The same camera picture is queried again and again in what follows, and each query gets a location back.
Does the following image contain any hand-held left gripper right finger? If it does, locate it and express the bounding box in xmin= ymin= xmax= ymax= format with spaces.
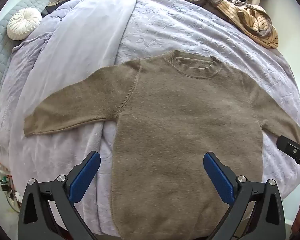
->
xmin=203 ymin=151 xmax=287 ymax=240

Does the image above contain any cables and floor clutter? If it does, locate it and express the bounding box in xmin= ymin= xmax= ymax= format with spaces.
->
xmin=0 ymin=152 xmax=18 ymax=213

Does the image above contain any brown knit sweater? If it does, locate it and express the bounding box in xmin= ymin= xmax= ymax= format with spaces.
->
xmin=24 ymin=50 xmax=300 ymax=240

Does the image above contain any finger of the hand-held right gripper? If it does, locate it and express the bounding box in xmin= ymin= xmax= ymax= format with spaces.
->
xmin=276 ymin=135 xmax=300 ymax=174

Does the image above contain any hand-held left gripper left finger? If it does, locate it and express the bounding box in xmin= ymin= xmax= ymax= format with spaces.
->
xmin=17 ymin=150 xmax=101 ymax=240

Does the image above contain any white round pleated pillow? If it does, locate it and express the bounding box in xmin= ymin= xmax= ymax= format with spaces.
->
xmin=7 ymin=8 xmax=42 ymax=41

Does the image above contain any lavender embossed bedspread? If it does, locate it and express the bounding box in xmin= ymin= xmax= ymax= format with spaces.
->
xmin=115 ymin=0 xmax=300 ymax=200

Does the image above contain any beige striped garment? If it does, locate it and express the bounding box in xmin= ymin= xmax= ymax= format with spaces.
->
xmin=216 ymin=0 xmax=279 ymax=49

